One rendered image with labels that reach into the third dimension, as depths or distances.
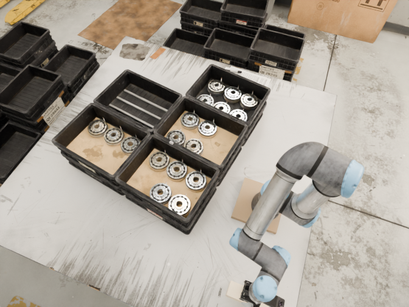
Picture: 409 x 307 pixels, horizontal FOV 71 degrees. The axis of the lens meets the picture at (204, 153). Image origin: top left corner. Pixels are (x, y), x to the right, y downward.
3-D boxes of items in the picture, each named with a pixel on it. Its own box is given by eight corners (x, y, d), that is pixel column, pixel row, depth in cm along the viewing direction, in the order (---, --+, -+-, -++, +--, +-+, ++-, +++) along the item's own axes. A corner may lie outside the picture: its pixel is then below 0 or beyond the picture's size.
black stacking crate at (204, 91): (267, 103, 172) (271, 89, 162) (245, 137, 159) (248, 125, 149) (210, 78, 182) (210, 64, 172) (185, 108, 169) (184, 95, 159)
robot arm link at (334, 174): (287, 195, 139) (328, 137, 91) (316, 212, 135) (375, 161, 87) (276, 215, 135) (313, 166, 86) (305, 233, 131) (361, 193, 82)
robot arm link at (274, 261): (267, 236, 104) (252, 262, 99) (296, 254, 101) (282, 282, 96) (263, 242, 111) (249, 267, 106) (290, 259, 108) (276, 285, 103)
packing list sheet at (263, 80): (271, 77, 199) (271, 77, 198) (263, 100, 187) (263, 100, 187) (226, 64, 204) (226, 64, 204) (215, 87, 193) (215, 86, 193)
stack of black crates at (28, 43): (44, 62, 281) (20, 20, 242) (70, 70, 276) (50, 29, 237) (17, 90, 261) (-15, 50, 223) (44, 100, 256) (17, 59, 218)
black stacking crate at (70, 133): (154, 145, 155) (151, 133, 145) (118, 189, 141) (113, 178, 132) (98, 116, 165) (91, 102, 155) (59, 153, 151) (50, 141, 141)
